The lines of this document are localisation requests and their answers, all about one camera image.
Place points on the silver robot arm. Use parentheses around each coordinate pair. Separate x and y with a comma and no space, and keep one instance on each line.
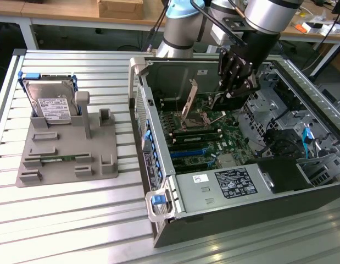
(180,30)

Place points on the cluttered wooden desk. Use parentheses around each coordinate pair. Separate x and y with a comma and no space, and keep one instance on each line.
(301,34)

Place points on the silver drive cage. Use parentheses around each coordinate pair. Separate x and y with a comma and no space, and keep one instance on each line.
(260,110)

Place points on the silver power supply unit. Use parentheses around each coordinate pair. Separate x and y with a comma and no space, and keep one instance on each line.
(213,192)

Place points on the silver computer case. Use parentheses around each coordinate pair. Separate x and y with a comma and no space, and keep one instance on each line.
(333,96)

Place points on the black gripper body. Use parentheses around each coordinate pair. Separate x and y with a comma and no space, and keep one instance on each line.
(257,46)

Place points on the grey parts rack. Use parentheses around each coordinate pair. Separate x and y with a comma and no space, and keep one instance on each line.
(62,145)

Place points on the locking lever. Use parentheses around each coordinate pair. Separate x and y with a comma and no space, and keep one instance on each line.
(177,103)

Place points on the long wooden desk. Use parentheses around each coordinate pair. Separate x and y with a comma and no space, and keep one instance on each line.
(49,9)

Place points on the orange and white box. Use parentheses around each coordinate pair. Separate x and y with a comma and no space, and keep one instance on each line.
(309,27)

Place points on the green RAM stick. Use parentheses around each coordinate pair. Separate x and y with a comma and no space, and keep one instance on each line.
(58,158)

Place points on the open black PC case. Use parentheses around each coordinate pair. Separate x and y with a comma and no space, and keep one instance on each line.
(241,220)

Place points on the metal socket cover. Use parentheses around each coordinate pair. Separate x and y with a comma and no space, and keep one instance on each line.
(206,116)

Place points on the black RAM stick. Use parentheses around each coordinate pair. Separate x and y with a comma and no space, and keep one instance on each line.
(197,138)

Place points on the black case fan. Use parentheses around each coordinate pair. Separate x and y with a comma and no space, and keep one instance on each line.
(282,143)

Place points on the green motherboard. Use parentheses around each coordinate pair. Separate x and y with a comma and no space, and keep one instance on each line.
(227,140)

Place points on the graphics card with metal bracket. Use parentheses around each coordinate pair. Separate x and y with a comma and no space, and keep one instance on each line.
(190,99)

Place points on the black plastic shroud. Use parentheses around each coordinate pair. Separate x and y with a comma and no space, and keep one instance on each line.
(282,176)

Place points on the hard disk in blue carrier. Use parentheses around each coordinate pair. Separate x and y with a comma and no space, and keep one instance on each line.
(50,101)

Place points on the blue expansion slot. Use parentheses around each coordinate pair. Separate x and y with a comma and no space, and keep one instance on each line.
(187,153)

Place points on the CPU socket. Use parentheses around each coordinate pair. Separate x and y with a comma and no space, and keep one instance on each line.
(195,123)

